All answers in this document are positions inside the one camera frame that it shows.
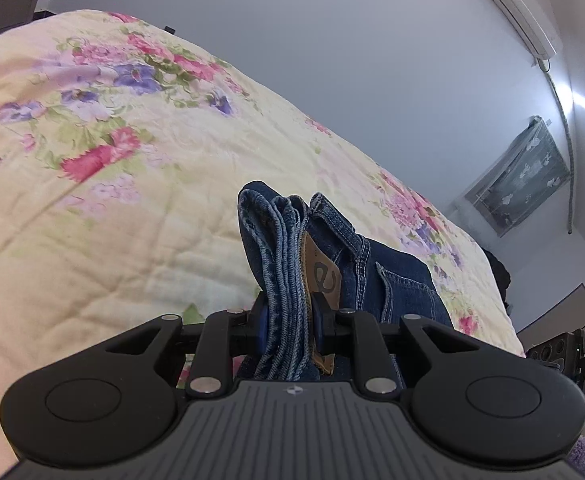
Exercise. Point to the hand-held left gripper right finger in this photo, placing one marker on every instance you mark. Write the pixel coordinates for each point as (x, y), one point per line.
(321, 322)

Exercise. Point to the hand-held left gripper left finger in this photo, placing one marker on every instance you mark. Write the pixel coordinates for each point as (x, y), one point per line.
(261, 322)

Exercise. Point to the blue denim pants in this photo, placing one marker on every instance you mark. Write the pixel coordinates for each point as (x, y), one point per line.
(367, 270)

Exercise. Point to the brown wooden door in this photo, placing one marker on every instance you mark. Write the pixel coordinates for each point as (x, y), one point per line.
(582, 320)

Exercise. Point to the grey window curtain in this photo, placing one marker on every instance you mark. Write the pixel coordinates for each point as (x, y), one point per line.
(519, 180)

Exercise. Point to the floral yellow bed blanket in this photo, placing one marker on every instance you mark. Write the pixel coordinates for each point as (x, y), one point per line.
(147, 170)

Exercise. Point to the white air conditioner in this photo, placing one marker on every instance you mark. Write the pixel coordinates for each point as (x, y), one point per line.
(519, 2)

